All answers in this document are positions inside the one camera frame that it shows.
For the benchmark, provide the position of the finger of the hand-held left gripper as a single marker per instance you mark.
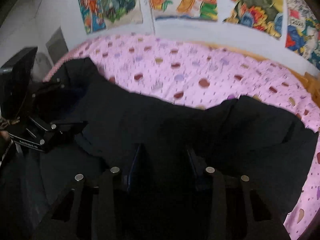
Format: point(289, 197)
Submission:
point(68, 128)
point(50, 87)

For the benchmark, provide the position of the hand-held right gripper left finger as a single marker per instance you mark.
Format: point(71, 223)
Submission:
point(133, 170)

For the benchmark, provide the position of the pink fruit-print quilt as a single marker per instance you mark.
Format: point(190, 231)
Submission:
point(200, 62)

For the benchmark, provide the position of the grey wall hatch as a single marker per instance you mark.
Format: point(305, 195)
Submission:
point(56, 45)

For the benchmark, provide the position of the black jacket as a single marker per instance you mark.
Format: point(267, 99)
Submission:
point(160, 130)

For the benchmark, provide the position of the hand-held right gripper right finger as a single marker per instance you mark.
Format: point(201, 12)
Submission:
point(193, 170)

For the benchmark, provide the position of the group of colourful wall drawings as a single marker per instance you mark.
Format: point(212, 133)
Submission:
point(185, 0)

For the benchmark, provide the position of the wooden bed frame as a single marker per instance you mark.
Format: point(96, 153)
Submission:
point(311, 81)

